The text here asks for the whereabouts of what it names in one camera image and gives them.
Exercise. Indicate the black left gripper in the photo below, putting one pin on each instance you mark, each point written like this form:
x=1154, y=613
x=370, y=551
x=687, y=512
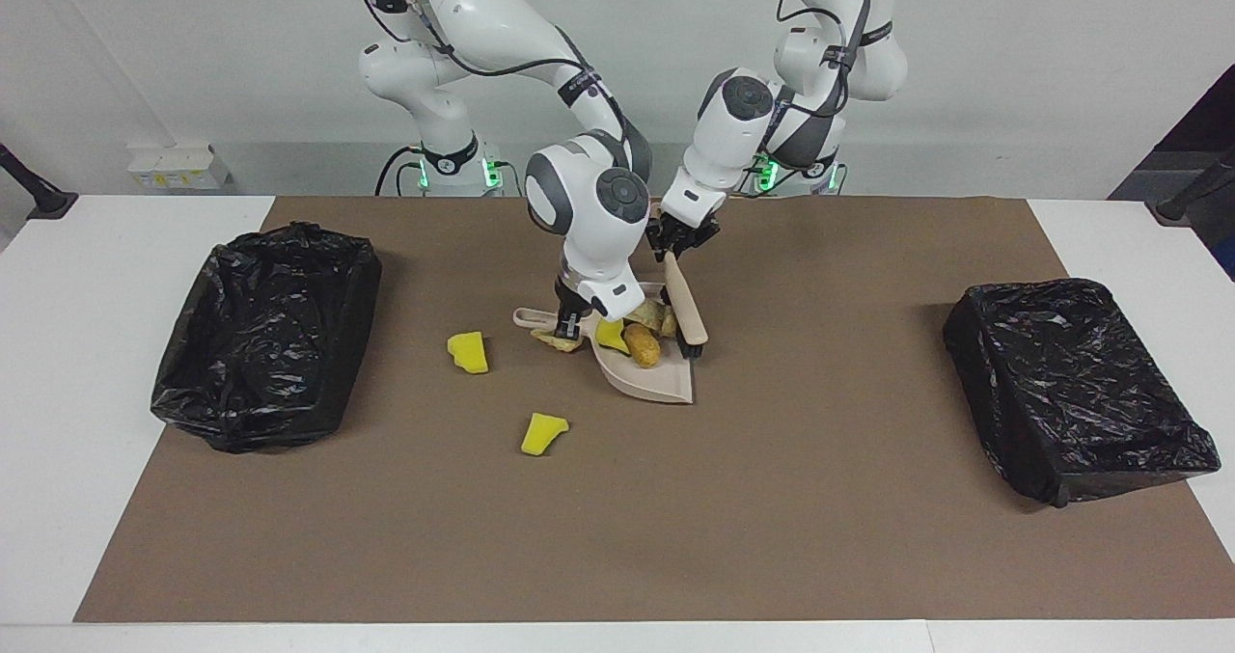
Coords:
x=680, y=231

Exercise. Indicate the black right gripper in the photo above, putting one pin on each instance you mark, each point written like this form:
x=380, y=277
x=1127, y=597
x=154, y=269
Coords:
x=569, y=296

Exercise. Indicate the yellow sponge piece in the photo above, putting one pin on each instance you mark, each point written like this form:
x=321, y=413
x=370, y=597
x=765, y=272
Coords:
x=468, y=352
x=543, y=434
x=610, y=333

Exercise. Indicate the beige hand brush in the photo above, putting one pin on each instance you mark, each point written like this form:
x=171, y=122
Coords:
x=687, y=311

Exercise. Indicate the beige cracker piece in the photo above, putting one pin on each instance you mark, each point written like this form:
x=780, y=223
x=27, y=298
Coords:
x=644, y=313
x=550, y=341
x=669, y=322

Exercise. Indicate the orange-brown fried nugget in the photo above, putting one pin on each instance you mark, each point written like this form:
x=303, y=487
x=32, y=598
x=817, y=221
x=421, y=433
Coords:
x=643, y=344

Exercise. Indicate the beige plastic dustpan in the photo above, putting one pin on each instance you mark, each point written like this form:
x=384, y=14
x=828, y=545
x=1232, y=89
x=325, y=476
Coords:
x=661, y=383

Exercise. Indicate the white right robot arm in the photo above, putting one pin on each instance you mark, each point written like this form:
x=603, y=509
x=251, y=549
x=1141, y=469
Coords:
x=589, y=219

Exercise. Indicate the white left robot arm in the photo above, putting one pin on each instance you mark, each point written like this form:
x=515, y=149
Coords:
x=733, y=122

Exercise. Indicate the bin lined with black bag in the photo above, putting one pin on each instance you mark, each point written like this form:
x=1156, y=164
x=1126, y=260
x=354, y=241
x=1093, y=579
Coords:
x=1071, y=393
x=270, y=344

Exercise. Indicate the brown table mat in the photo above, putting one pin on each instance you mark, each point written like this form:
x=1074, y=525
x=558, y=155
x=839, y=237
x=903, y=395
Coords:
x=617, y=557

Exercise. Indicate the white power strip box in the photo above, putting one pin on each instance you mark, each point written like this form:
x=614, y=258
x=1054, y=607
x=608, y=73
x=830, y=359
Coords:
x=178, y=169

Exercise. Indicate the black stand foot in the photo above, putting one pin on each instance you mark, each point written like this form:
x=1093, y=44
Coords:
x=1172, y=211
x=48, y=202

